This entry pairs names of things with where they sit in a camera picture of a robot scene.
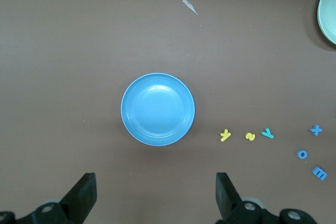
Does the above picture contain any blue foam letter x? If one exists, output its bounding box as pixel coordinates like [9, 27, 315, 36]
[309, 125, 323, 137]

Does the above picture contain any brown table cover sheet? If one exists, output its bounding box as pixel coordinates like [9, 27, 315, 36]
[0, 0, 336, 224]

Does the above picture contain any pale green plate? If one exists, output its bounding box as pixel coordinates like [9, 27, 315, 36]
[317, 0, 336, 45]

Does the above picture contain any blue foam letter m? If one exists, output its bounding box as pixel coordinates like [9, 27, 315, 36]
[311, 165, 329, 181]

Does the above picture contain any white tape scrap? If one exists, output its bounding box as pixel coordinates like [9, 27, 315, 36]
[182, 0, 198, 15]

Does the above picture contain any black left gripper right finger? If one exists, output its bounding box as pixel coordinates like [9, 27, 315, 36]
[215, 172, 320, 224]

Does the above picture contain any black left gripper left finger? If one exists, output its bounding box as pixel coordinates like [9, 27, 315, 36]
[0, 173, 98, 224]

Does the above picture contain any blue plate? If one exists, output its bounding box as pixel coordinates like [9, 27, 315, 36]
[120, 72, 196, 147]

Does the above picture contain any teal foam letter y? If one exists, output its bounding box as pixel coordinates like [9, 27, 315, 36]
[261, 127, 275, 140]

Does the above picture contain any yellow foam letter k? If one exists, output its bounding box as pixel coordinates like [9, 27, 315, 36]
[219, 129, 232, 143]

